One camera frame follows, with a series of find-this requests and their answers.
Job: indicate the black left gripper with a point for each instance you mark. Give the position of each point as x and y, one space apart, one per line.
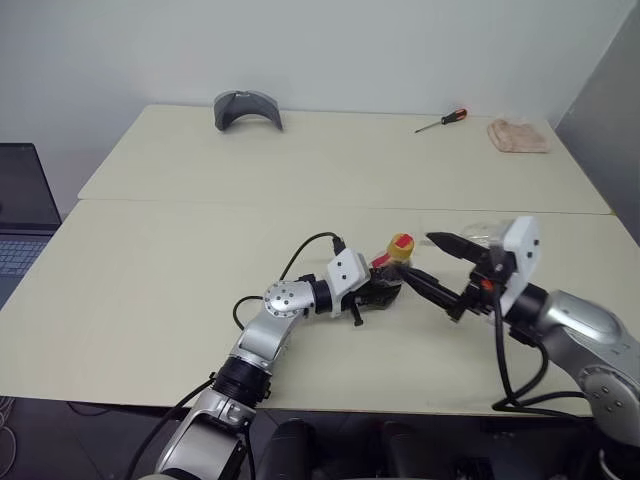
361 300

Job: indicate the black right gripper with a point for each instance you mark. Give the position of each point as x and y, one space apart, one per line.
482 295

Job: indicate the clear bottle of brown drink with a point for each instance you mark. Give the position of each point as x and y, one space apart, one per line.
382 261

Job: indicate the clear wine glass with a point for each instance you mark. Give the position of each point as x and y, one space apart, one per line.
480 231

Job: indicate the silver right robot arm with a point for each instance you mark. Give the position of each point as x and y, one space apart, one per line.
580 320

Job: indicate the beige crumpled cloth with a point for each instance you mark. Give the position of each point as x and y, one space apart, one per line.
517 135

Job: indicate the red and black screwdriver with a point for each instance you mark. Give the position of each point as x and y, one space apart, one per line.
452 116

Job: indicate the grey curved plastic cover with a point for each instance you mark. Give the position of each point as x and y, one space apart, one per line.
247 106

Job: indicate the dark grey laptop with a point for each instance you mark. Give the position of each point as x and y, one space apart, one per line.
25 200

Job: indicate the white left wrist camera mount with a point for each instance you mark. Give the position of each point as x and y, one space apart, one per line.
345 272

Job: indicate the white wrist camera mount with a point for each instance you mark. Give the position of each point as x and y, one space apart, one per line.
522 245
345 272

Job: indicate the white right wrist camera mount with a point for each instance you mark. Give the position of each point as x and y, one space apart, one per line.
522 245

